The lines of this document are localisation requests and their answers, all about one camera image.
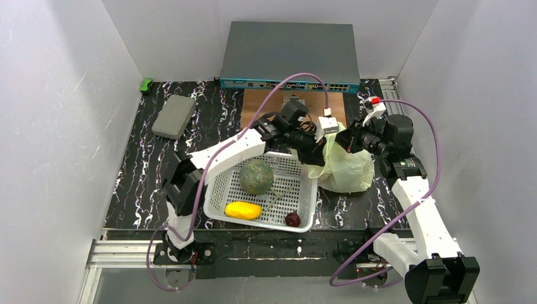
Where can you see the grey rectangular case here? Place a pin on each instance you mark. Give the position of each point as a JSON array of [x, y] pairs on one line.
[[174, 117]]

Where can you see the yellow fake mango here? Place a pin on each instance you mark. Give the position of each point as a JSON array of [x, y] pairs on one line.
[[243, 210]]

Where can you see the light green plastic bag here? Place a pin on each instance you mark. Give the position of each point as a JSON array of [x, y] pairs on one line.
[[343, 172]]

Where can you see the small metal bracket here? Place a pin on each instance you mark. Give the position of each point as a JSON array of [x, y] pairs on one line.
[[293, 100]]

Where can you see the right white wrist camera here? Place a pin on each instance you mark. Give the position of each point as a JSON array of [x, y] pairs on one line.
[[375, 109]]

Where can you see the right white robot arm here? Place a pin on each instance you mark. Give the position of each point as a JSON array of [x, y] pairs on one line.
[[416, 243]]

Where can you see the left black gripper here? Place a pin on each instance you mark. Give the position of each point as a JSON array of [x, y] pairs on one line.
[[313, 148]]

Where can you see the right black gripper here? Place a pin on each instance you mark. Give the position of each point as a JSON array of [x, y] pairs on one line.
[[347, 141]]

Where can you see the green black small tool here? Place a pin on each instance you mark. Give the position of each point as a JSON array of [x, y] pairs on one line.
[[146, 86]]

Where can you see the green fake melon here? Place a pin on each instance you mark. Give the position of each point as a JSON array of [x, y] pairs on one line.
[[256, 177]]

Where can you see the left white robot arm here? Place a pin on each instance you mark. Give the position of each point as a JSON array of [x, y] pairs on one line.
[[186, 177]]

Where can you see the dark red fake fruit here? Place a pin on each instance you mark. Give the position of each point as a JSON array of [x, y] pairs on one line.
[[292, 220]]

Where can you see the black base frame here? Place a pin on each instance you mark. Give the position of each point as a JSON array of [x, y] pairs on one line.
[[224, 253]]

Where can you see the brown wooden board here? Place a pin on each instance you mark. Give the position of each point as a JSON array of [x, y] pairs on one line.
[[314, 101]]

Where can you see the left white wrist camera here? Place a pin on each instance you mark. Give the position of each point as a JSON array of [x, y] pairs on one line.
[[326, 124]]

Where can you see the grey network switch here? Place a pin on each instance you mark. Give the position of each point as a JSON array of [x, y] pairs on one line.
[[259, 55]]

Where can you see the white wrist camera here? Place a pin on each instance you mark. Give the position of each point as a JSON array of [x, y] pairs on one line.
[[326, 124], [375, 109]]

